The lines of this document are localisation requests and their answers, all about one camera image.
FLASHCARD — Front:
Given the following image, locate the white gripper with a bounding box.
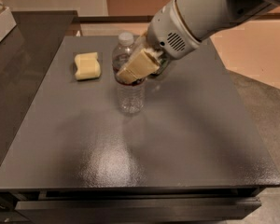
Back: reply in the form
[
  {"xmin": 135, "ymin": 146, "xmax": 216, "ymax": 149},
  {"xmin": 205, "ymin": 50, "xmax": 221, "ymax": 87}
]
[{"xmin": 116, "ymin": 0, "xmax": 201, "ymax": 84}]

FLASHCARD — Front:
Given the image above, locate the clear plastic water bottle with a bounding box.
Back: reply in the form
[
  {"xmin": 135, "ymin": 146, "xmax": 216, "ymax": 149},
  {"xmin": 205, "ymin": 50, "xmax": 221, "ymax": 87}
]
[{"xmin": 112, "ymin": 32, "xmax": 145, "ymax": 114}]

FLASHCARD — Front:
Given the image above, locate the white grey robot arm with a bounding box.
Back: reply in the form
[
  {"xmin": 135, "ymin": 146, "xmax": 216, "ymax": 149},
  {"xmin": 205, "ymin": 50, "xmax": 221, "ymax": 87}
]
[{"xmin": 117, "ymin": 0, "xmax": 280, "ymax": 84}]

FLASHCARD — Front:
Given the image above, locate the yellow sponge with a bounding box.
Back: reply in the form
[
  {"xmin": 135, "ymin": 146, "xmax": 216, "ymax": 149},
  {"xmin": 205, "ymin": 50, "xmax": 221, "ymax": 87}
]
[{"xmin": 75, "ymin": 52, "xmax": 101, "ymax": 80}]

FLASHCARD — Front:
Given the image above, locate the green metal can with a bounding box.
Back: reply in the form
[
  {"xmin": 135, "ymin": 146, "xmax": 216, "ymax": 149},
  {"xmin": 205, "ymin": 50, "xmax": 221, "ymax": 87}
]
[{"xmin": 152, "ymin": 56, "xmax": 170, "ymax": 76}]

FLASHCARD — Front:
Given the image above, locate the white box on side table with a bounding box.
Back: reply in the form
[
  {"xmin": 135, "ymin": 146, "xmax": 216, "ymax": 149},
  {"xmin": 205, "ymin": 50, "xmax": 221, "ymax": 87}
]
[{"xmin": 0, "ymin": 7, "xmax": 16, "ymax": 42}]

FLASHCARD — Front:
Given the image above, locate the dark drawer front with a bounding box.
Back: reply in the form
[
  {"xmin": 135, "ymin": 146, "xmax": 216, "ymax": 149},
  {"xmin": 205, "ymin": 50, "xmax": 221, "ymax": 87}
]
[{"xmin": 16, "ymin": 197, "xmax": 261, "ymax": 223}]

